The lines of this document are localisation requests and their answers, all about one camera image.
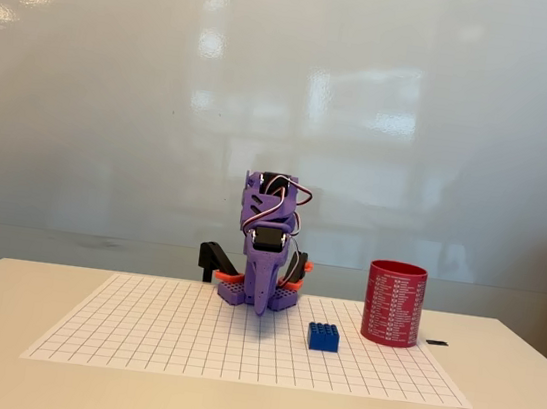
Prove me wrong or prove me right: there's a black table clamp orange pad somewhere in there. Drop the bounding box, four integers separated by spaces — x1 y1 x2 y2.
195 238 250 288
280 247 318 292

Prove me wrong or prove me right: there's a blue toy brick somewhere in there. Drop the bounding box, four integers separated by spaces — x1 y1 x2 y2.
305 320 343 355

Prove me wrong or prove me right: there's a red cup with white print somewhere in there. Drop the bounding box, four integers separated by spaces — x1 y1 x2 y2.
358 258 430 353

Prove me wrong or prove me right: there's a white red black servo cable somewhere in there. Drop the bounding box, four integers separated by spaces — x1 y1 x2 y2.
242 170 317 244

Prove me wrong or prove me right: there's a white grid paper sheet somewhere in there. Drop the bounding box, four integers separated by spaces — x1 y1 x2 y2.
19 261 485 409

